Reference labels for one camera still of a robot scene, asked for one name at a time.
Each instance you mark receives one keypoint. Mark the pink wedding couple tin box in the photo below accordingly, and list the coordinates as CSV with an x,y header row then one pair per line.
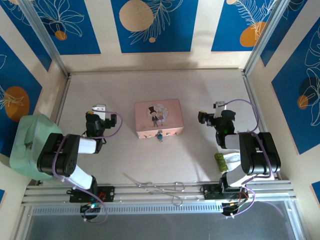
x,y
155,112

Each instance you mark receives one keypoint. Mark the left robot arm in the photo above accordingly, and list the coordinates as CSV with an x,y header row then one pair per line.
x,y
58,155

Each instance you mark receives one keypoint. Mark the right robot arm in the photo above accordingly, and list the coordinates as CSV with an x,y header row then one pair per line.
x,y
260,155

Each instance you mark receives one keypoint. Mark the small silver key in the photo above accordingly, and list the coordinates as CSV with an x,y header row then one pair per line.
x,y
161,141

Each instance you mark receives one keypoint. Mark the small padlock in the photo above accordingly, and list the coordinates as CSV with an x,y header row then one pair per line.
x,y
159,135

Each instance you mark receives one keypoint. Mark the small green block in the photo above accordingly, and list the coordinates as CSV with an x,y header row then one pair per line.
x,y
218,156
223,168
221,162

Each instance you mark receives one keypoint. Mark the mint green container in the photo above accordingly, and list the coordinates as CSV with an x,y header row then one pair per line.
x,y
27,140

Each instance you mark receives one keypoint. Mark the left electronics board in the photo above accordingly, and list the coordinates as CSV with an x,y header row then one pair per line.
x,y
91,206

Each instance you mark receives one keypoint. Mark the electronics board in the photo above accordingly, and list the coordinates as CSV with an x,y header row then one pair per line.
x,y
91,206
231,206

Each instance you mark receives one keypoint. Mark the right electronics board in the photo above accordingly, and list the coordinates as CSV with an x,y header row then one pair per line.
x,y
231,206

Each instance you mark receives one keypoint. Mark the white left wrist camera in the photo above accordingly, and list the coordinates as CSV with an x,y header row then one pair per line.
x,y
99,110

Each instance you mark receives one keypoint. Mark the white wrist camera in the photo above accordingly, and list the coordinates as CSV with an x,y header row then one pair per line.
x,y
99,110
219,105

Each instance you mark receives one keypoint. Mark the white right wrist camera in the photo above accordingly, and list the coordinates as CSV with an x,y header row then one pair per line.
x,y
219,105

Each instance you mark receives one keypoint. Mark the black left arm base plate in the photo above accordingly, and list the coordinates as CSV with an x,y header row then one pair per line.
x,y
107,193

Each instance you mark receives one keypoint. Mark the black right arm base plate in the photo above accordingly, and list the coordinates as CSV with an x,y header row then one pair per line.
x,y
210,192

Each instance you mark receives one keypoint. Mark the aluminium frame post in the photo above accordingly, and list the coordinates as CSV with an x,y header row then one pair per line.
x,y
42,35
265,37

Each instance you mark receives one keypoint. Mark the aluminium frame rail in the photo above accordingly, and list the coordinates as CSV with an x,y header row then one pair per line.
x,y
155,197

